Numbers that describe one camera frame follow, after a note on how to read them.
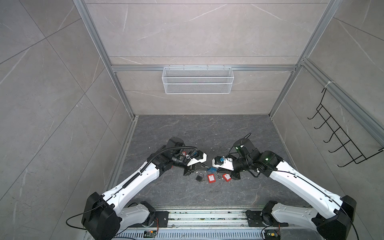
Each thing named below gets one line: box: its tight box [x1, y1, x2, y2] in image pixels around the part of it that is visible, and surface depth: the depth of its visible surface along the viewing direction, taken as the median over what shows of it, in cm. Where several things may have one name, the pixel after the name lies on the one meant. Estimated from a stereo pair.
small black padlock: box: [195, 173, 204, 182], surface depth 90 cm
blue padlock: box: [207, 167, 217, 173], surface depth 69 cm
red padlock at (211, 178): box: [207, 173, 216, 184], surface depth 87 cm
